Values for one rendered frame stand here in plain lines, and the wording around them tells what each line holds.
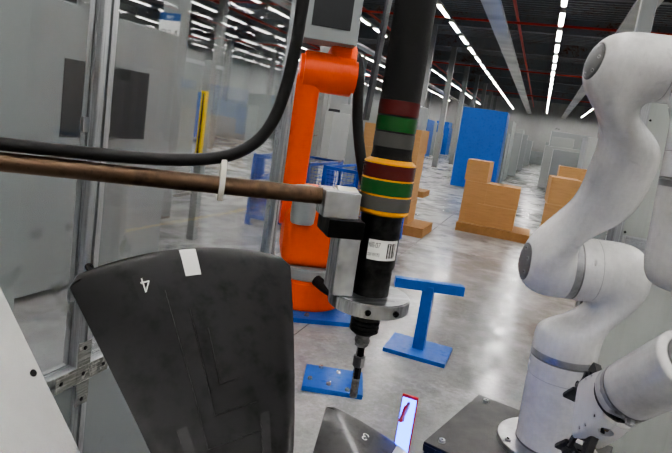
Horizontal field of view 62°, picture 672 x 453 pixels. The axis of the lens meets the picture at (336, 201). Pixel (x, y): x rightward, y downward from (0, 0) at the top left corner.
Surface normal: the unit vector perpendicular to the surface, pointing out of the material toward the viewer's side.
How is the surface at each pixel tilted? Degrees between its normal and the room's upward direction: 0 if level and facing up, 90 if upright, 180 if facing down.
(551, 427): 89
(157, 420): 53
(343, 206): 90
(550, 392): 89
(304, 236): 90
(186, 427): 45
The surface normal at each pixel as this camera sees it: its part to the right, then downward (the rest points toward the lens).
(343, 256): 0.25, 0.18
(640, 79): -0.11, 0.49
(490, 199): -0.32, 0.10
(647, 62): -0.08, 0.12
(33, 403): 0.80, -0.49
